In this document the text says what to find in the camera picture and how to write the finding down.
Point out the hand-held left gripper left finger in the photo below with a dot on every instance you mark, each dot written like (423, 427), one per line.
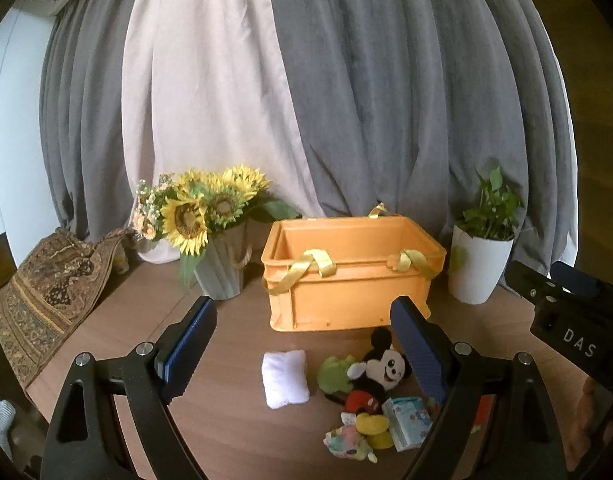
(186, 345)

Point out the person's right hand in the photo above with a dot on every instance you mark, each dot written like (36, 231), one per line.
(588, 415)

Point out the white ribbed plant pot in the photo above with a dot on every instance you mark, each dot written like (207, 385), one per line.
(479, 272)

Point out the light blue tissue packet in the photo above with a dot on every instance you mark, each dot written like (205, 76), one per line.
(409, 422)

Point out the narrow grey curtain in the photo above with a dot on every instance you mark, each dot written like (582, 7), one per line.
(86, 135)

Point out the pastel plush toy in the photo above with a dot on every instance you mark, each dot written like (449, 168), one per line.
(349, 442)

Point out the mouse plush toy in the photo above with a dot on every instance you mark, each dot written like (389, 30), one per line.
(386, 367)

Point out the sunflower bouquet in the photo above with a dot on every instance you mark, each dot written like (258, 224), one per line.
(186, 217)

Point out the white sheer curtain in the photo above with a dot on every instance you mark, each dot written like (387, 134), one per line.
(566, 125)

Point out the wide grey curtain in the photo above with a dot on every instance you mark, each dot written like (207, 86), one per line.
(411, 85)

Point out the pale pink curtain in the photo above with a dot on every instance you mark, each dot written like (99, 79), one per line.
(201, 85)

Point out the orange plastic crate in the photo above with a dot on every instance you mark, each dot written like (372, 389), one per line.
(346, 300)

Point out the yellow ribbon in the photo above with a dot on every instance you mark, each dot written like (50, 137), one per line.
(306, 265)
(379, 210)
(414, 260)

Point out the grey ribbed vase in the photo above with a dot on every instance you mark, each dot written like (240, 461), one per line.
(221, 270)

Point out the small white pillow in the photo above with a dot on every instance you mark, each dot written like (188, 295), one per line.
(285, 377)

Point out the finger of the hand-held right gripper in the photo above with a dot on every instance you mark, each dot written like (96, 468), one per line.
(526, 280)
(576, 277)

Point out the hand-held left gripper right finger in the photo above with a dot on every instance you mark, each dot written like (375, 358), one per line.
(416, 350)

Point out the green plush toy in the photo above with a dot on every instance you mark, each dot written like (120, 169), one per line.
(334, 372)

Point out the brown patterned cloth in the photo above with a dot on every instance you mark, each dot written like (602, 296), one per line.
(46, 290)

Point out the green leafy plant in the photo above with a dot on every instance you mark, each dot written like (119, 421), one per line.
(489, 210)

